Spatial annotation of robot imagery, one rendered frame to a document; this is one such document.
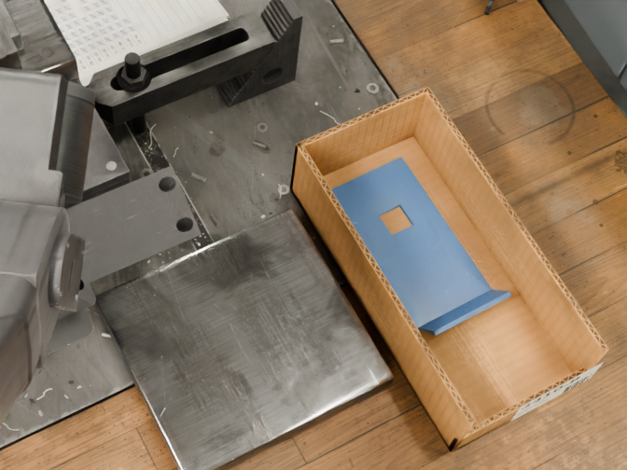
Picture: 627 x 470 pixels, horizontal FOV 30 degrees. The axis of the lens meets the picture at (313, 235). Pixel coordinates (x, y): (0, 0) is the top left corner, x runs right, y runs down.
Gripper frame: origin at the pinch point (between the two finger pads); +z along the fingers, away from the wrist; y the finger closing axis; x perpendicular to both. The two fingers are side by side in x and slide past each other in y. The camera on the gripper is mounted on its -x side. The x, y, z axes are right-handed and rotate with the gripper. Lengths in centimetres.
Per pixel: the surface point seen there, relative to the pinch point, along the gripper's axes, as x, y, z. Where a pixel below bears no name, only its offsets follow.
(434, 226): -32.3, -9.4, 7.4
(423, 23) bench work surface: -42.3, 6.6, 16.0
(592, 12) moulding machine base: -61, 2, 20
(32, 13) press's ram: -7.7, 14.3, -7.0
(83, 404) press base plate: -1.7, -10.5, 7.9
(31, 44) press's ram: -6.8, 12.4, -7.9
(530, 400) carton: -30.4, -23.1, -1.5
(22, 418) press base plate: 2.6, -9.6, 8.3
